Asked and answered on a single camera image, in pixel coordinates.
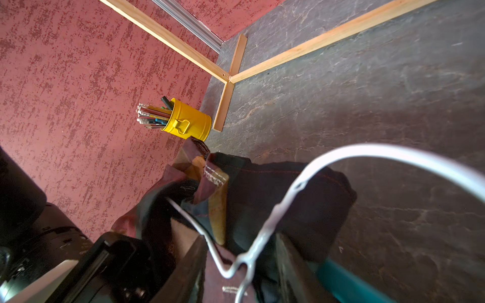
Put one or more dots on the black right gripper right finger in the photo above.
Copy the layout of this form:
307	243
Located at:
297	283

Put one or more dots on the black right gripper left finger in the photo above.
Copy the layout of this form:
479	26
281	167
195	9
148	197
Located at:
180	285

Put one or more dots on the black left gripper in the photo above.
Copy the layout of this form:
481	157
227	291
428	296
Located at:
116	268

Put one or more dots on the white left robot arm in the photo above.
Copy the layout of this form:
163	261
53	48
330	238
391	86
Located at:
45	257

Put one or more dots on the teal plastic basket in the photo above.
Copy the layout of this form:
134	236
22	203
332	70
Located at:
347	287

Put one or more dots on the yellow metal bucket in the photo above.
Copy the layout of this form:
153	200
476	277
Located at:
186	121

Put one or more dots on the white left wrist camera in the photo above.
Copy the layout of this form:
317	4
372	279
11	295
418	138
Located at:
41	289

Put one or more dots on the wooden clothes rack frame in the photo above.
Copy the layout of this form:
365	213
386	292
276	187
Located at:
367	21

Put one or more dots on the aluminium corner post left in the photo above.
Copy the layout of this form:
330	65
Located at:
191	23

